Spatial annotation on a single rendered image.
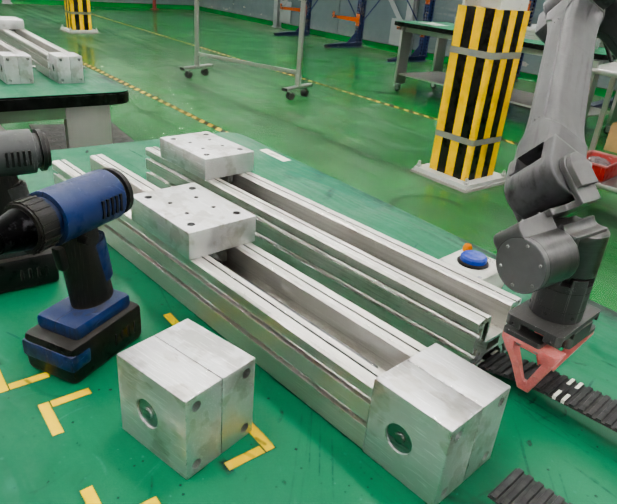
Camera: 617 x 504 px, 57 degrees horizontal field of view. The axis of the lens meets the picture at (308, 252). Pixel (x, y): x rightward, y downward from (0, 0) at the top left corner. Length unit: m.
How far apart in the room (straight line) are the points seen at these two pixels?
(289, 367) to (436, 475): 0.21
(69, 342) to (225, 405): 0.21
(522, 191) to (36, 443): 0.57
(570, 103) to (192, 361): 0.52
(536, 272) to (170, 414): 0.37
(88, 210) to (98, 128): 1.68
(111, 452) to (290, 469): 0.18
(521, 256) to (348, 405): 0.23
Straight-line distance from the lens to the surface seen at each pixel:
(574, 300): 0.68
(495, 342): 0.79
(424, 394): 0.56
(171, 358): 0.58
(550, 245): 0.60
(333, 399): 0.64
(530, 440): 0.70
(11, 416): 0.69
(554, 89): 0.76
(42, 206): 0.62
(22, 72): 2.33
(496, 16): 3.82
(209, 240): 0.78
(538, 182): 0.66
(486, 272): 0.89
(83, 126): 2.30
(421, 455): 0.57
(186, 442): 0.56
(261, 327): 0.68
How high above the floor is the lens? 1.22
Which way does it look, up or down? 26 degrees down
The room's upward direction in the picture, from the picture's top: 5 degrees clockwise
